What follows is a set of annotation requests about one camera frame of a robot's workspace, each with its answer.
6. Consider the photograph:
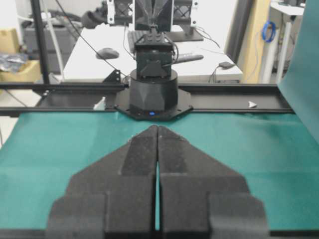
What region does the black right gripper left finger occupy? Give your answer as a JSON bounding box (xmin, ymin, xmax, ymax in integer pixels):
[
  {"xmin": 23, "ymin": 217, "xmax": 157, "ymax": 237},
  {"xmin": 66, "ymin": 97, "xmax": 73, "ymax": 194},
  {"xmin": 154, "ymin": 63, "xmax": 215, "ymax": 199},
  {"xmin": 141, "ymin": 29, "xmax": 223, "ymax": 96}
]
[{"xmin": 46, "ymin": 125, "xmax": 158, "ymax": 239}]

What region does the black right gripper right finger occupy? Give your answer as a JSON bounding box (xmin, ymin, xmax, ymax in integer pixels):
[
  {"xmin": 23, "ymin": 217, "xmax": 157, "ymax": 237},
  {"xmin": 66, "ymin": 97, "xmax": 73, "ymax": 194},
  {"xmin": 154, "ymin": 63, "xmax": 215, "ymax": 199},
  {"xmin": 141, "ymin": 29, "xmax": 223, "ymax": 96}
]
[{"xmin": 158, "ymin": 126, "xmax": 269, "ymax": 239}]

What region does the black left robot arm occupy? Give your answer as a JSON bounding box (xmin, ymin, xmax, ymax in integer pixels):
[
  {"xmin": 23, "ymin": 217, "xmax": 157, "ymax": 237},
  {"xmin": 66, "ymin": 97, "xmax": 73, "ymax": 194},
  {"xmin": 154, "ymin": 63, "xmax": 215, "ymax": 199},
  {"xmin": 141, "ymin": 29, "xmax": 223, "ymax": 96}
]
[{"xmin": 114, "ymin": 25, "xmax": 193, "ymax": 121}]

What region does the green table mat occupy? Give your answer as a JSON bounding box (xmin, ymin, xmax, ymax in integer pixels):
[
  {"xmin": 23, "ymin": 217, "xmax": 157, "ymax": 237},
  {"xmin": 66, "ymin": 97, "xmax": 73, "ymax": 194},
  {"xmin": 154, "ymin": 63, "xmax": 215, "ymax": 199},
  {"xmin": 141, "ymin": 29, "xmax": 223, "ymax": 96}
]
[{"xmin": 0, "ymin": 113, "xmax": 319, "ymax": 231}]

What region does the black computer mouse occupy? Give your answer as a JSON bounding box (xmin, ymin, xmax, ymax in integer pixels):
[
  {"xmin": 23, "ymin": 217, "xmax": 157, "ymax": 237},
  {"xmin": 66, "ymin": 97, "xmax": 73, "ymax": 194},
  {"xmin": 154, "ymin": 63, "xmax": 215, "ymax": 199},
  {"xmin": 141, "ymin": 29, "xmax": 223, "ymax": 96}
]
[{"xmin": 96, "ymin": 48, "xmax": 119, "ymax": 60}]

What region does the white desk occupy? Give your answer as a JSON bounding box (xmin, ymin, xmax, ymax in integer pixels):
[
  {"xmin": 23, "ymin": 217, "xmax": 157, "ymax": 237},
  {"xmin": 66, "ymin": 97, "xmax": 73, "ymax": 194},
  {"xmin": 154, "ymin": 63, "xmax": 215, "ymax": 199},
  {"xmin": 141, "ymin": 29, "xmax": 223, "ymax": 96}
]
[{"xmin": 64, "ymin": 24, "xmax": 243, "ymax": 84}]

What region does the cardboard box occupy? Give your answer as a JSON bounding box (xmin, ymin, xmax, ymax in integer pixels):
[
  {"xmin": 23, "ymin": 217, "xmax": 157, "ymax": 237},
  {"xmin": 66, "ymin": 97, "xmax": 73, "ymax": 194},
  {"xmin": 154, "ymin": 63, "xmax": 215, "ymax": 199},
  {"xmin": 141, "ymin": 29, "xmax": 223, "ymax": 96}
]
[{"xmin": 0, "ymin": 28, "xmax": 42, "ymax": 83}]

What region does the black vertical pole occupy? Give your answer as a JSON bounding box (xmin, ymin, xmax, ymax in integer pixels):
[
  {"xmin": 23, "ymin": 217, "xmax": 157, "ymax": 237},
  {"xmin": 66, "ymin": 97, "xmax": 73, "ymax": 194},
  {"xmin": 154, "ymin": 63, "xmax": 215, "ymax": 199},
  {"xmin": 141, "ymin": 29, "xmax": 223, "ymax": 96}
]
[{"xmin": 30, "ymin": 0, "xmax": 50, "ymax": 84}]

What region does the black aluminium rail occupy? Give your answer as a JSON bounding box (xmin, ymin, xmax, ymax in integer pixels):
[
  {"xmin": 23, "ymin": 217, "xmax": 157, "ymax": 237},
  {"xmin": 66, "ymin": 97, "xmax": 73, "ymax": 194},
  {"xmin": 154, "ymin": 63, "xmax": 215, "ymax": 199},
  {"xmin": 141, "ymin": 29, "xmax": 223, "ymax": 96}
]
[{"xmin": 0, "ymin": 83, "xmax": 293, "ymax": 117}]

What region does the blue cable coil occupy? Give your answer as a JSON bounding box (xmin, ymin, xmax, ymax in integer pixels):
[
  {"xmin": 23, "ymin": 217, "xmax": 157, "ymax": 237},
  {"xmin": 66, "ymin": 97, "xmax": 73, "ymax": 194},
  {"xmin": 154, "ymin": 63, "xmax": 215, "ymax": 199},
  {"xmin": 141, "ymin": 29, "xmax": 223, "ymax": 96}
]
[{"xmin": 262, "ymin": 20, "xmax": 277, "ymax": 43}]

